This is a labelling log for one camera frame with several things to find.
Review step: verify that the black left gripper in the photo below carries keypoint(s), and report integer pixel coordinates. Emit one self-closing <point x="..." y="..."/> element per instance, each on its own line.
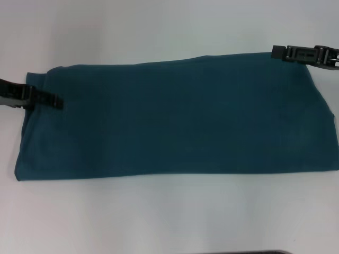
<point x="10" y="94"/>

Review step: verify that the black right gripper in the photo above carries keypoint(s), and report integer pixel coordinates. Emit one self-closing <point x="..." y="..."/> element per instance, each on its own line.
<point x="331" y="56"/>

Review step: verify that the teal t-shirt with FREE print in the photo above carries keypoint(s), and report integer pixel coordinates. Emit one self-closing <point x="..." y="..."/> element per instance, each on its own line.
<point x="172" y="119"/>

